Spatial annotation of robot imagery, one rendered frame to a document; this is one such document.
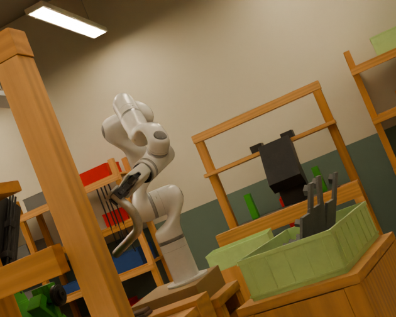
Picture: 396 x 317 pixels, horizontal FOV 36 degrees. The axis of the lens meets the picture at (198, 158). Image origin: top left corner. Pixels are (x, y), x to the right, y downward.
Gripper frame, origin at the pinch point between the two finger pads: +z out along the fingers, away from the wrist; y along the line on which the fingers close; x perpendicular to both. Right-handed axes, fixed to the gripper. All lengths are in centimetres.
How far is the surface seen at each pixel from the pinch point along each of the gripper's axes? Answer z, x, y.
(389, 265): -70, 98, -5
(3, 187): 14.7, -31.5, -16.5
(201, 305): -15, 47, -35
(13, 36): 1, -54, 26
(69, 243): 25.6, -0.3, -1.1
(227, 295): -40, 55, -49
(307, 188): -62, 51, 5
